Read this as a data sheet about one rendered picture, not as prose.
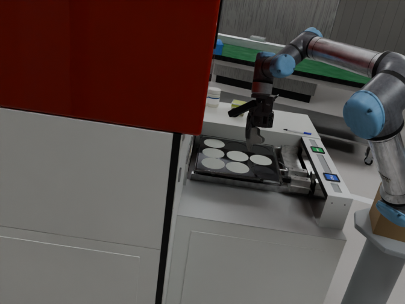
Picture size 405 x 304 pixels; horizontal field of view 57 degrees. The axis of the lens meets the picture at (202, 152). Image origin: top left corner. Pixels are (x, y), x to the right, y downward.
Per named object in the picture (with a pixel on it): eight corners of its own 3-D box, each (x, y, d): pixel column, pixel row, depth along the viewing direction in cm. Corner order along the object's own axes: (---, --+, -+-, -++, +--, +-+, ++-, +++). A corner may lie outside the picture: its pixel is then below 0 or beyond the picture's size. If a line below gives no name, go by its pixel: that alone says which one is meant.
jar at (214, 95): (205, 106, 206) (208, 89, 202) (206, 102, 213) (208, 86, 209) (218, 108, 206) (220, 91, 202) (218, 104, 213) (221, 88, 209)
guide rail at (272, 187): (190, 179, 161) (191, 173, 160) (191, 177, 163) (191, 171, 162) (305, 196, 161) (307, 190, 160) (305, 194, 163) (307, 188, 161)
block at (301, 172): (287, 175, 163) (289, 169, 162) (286, 172, 166) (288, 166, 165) (306, 178, 163) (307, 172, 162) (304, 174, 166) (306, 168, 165)
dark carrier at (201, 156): (196, 169, 154) (196, 168, 154) (201, 137, 185) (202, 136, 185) (279, 181, 154) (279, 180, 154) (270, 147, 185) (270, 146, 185)
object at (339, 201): (317, 226, 142) (328, 195, 136) (295, 161, 192) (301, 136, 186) (342, 230, 142) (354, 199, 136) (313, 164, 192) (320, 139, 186)
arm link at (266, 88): (249, 81, 137) (256, 84, 144) (248, 93, 137) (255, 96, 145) (269, 82, 134) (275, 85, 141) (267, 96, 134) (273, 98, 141)
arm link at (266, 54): (263, 49, 132) (252, 52, 140) (258, 81, 133) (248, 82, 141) (282, 53, 134) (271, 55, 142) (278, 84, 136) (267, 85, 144)
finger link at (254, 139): (258, 153, 137) (262, 128, 136) (243, 151, 140) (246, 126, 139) (261, 153, 140) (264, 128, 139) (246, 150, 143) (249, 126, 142)
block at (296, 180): (290, 184, 156) (291, 178, 155) (289, 180, 159) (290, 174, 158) (309, 187, 156) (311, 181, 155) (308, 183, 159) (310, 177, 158)
